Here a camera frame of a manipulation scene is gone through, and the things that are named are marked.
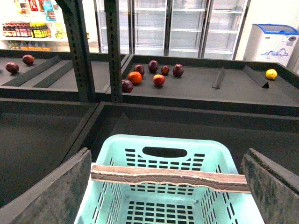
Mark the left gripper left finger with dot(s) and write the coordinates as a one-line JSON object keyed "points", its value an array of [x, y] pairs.
{"points": [[56, 198]]}

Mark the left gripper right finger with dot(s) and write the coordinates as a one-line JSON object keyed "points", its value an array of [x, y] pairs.
{"points": [[274, 188]]}

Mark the light green plastic basket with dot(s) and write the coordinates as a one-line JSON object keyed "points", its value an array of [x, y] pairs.
{"points": [[112, 203]]}

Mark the dark red apple back right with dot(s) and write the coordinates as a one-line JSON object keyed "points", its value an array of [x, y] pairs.
{"points": [[178, 70]]}

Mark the dark red apple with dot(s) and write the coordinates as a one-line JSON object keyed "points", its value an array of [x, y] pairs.
{"points": [[139, 68], [178, 70], [153, 66]]}

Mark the dark red apple back left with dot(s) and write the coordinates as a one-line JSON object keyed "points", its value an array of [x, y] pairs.
{"points": [[139, 68]]}

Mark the red yellow apple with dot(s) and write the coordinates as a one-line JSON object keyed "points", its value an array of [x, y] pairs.
{"points": [[159, 80]]}

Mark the small red apple back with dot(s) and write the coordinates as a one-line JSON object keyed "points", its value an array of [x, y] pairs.
{"points": [[165, 70]]}

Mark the dark red apple back middle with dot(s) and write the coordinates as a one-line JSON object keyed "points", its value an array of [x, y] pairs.
{"points": [[153, 66]]}

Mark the lower black display tray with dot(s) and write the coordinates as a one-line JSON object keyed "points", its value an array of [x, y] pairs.
{"points": [[274, 136]]}

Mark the black display tray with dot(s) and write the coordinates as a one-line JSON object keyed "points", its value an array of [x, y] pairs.
{"points": [[238, 92], [274, 136]]}

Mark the lower left display tray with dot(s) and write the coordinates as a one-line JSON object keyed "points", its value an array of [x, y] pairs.
{"points": [[36, 137]]}

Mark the upper black display tray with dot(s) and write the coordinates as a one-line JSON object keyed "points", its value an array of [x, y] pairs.
{"points": [[238, 92]]}

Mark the black shelf divider right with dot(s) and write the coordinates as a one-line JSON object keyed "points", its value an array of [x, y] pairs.
{"points": [[255, 77]]}

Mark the black shelf divider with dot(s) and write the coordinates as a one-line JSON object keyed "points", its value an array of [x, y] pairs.
{"points": [[255, 77], [218, 81]]}

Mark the yellow lemon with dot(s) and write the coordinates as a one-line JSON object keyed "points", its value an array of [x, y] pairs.
{"points": [[271, 74]]}

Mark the black shelf divider left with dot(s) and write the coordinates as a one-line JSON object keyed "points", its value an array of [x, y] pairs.
{"points": [[218, 81]]}

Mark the upper left display tray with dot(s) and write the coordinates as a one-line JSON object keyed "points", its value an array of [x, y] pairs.
{"points": [[51, 77]]}

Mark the dark purple fruit front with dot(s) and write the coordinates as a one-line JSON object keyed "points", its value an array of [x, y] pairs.
{"points": [[127, 86]]}

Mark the dark red fruit far left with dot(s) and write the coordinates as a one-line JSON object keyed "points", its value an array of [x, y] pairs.
{"points": [[12, 67]]}

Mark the dark red fruit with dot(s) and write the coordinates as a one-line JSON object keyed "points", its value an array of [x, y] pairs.
{"points": [[12, 67], [28, 59]]}

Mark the dark red fruit upper left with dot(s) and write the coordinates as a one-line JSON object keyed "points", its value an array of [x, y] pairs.
{"points": [[28, 59]]}

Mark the white blue chest freezer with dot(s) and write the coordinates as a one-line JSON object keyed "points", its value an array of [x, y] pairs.
{"points": [[271, 43]]}

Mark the orange red fruit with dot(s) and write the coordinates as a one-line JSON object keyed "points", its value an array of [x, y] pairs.
{"points": [[135, 77]]}

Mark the glass door refrigerator row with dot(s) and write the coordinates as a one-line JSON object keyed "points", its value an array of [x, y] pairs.
{"points": [[182, 28]]}

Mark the store shelf with bottles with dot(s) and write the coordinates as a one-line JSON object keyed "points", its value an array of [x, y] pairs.
{"points": [[36, 25]]}

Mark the dark metal rack post left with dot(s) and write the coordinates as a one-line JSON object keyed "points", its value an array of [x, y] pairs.
{"points": [[74, 20]]}

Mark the dark metal rack post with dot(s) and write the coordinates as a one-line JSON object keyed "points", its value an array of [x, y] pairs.
{"points": [[74, 20], [114, 51]]}

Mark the dark metal rack post middle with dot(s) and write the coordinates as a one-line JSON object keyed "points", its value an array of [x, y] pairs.
{"points": [[114, 51]]}

